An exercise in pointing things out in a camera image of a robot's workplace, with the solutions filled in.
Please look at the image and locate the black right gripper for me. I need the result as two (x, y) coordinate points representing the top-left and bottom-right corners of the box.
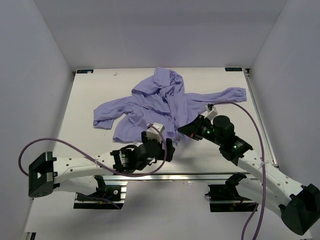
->
(178, 114), (224, 147)

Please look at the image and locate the lavender zip-up hooded jacket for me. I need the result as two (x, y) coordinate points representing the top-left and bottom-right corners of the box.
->
(93, 67), (247, 143)

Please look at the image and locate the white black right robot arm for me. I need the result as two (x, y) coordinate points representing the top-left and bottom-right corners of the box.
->
(178, 115), (320, 236)

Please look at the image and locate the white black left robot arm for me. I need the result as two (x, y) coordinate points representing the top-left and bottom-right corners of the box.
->
(28, 129), (175, 200)

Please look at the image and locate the blue label sticker right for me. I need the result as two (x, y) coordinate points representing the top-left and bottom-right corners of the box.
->
(224, 67), (243, 72)

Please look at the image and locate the blue label sticker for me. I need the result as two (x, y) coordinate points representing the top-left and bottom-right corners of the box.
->
(224, 67), (243, 72)
(76, 69), (94, 74)

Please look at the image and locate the blue label sticker left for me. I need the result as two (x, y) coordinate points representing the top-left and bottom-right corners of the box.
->
(76, 69), (94, 74)

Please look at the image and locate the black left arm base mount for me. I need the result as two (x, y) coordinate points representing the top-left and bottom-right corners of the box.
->
(73, 176), (127, 210)

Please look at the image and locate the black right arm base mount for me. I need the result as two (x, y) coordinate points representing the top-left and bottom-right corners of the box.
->
(204, 172), (256, 213)

